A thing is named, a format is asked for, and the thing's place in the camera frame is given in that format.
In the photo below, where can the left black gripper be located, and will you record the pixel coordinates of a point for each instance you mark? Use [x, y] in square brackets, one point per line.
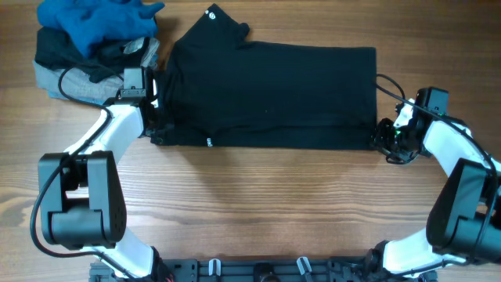
[164, 124]

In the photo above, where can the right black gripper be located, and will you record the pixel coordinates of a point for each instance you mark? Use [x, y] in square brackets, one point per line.
[381, 137]

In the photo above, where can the black t-shirt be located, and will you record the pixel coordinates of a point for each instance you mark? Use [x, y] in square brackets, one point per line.
[220, 89]

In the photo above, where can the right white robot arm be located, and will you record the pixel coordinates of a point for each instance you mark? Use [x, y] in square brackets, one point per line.
[463, 227]

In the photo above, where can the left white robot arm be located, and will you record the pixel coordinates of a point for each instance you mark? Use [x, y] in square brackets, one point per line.
[80, 209]

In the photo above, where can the grey folded garment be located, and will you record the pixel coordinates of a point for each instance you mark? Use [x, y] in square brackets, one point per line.
[77, 83]

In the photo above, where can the blue crumpled garment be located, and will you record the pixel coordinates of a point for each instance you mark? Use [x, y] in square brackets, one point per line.
[90, 23]

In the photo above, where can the black folded garment in pile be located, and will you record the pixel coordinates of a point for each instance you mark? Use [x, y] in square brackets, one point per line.
[55, 51]

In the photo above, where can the dark metal base rail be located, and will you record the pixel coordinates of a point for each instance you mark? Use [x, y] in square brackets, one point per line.
[329, 270]

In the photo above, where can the left white rail clip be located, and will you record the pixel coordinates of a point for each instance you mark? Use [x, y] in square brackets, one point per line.
[214, 268]

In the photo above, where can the white rail clip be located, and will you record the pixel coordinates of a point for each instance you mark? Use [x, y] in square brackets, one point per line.
[304, 265]
[214, 268]

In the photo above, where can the right white rail clip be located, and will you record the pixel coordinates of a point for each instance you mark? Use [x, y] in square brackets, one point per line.
[304, 265]

